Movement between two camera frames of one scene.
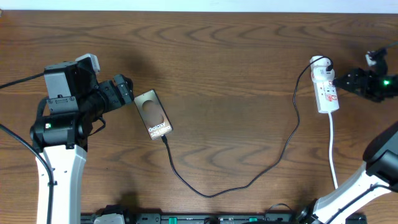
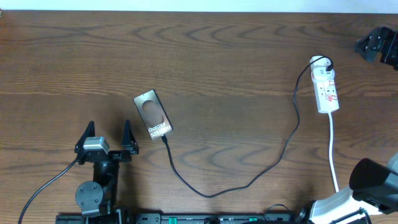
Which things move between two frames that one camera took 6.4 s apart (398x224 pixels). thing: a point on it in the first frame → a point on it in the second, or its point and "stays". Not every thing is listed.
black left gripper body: [109, 95] → [121, 157]
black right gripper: [367, 84] → [379, 35]
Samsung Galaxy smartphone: [153, 114] stays
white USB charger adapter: [319, 72] stays
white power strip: [328, 101] stays
